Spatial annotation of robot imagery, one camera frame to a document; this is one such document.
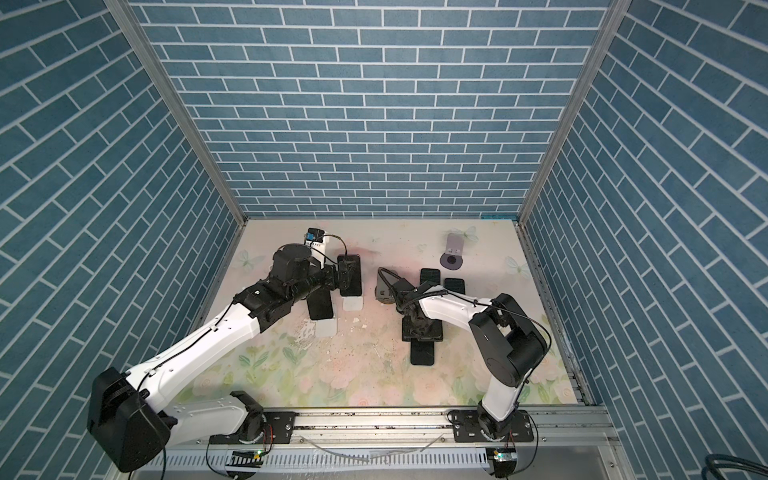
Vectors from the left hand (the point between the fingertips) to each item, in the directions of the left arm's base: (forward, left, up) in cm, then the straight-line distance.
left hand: (349, 263), depth 78 cm
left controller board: (-41, +24, -28) cm, 55 cm away
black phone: (-16, -20, -21) cm, 33 cm away
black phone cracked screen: (+13, -25, -23) cm, 37 cm away
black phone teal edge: (+9, -34, -24) cm, 42 cm away
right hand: (-11, -20, -24) cm, 33 cm away
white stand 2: (+1, +2, -24) cm, 24 cm away
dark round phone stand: (+3, -9, -18) cm, 21 cm away
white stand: (-7, +9, -24) cm, 26 cm away
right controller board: (-40, -40, -28) cm, 63 cm away
